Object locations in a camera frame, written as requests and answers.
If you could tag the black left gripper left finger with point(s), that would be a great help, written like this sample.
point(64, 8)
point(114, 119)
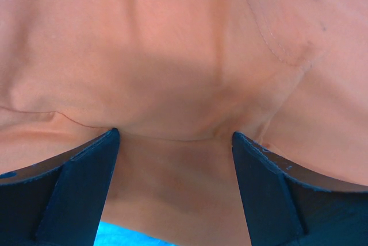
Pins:
point(59, 201)

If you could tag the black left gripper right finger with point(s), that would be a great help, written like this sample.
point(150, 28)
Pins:
point(287, 204)

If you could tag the orange t shirt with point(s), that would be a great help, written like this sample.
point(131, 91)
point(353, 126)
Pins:
point(177, 78)

